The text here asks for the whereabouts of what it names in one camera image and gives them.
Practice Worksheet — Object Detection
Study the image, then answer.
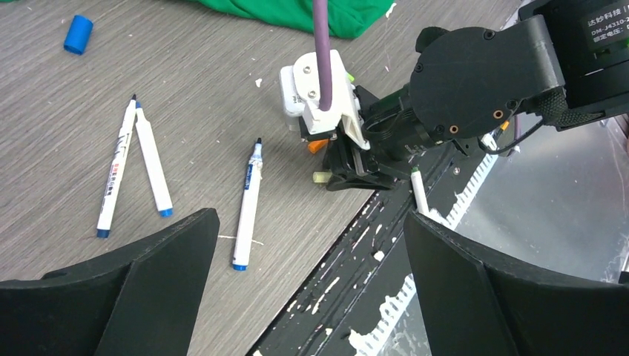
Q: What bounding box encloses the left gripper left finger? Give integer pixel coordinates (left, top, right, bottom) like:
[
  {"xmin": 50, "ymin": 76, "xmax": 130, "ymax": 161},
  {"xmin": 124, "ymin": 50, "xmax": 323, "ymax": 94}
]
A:
[{"xmin": 1, "ymin": 208, "xmax": 220, "ymax": 355}]

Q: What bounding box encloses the yellow pen cap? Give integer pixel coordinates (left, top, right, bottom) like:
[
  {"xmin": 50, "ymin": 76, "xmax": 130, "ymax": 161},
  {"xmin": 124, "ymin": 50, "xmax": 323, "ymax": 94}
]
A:
[{"xmin": 312, "ymin": 171, "xmax": 332, "ymax": 184}]

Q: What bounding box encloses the blue pen cap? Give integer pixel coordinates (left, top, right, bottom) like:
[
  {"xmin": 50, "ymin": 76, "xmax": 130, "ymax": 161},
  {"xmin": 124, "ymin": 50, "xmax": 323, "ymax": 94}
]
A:
[{"xmin": 63, "ymin": 15, "xmax": 93, "ymax": 55}]

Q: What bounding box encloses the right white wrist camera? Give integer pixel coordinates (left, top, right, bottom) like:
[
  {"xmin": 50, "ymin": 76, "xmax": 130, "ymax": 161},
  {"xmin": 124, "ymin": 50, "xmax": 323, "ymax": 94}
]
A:
[{"xmin": 279, "ymin": 50, "xmax": 370, "ymax": 151}]

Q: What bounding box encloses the green cloth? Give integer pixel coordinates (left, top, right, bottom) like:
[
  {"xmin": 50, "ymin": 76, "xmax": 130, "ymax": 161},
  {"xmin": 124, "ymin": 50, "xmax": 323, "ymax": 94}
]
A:
[{"xmin": 198, "ymin": 0, "xmax": 394, "ymax": 39}]

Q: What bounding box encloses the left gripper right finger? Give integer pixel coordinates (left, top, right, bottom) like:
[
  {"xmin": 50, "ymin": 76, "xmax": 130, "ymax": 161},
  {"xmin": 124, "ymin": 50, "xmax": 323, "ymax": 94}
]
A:
[{"xmin": 404, "ymin": 213, "xmax": 628, "ymax": 355}]

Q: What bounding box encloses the white marker blue end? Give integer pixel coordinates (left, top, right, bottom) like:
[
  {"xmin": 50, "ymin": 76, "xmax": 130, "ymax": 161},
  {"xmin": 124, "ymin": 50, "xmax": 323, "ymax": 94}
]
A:
[{"xmin": 232, "ymin": 138, "xmax": 263, "ymax": 271}]

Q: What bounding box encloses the white marker blue tip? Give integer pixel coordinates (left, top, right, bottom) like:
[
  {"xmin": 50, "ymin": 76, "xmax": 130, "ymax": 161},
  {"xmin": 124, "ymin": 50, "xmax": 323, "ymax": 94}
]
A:
[{"xmin": 135, "ymin": 101, "xmax": 174, "ymax": 218}]

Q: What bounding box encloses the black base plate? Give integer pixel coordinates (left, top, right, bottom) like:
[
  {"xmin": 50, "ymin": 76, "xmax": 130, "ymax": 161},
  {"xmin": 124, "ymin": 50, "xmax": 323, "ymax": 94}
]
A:
[{"xmin": 246, "ymin": 142, "xmax": 497, "ymax": 356}]

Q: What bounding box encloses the white marker green tip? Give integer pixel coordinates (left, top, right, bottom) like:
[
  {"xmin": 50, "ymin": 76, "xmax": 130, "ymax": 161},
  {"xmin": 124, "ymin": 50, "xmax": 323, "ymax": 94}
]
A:
[{"xmin": 410, "ymin": 167, "xmax": 430, "ymax": 216}]

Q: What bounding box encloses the orange pen cap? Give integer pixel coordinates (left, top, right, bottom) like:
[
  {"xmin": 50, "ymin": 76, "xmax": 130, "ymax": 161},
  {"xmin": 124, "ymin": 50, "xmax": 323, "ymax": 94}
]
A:
[{"xmin": 307, "ymin": 139, "xmax": 329, "ymax": 154}]

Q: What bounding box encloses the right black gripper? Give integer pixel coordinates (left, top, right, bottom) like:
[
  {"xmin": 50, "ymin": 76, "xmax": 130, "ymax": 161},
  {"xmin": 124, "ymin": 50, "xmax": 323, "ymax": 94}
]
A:
[{"xmin": 321, "ymin": 85, "xmax": 397, "ymax": 193}]

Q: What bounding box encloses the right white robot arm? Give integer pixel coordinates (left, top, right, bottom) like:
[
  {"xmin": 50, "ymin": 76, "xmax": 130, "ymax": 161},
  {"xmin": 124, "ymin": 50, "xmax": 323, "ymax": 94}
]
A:
[{"xmin": 323, "ymin": 1, "xmax": 628, "ymax": 191}]

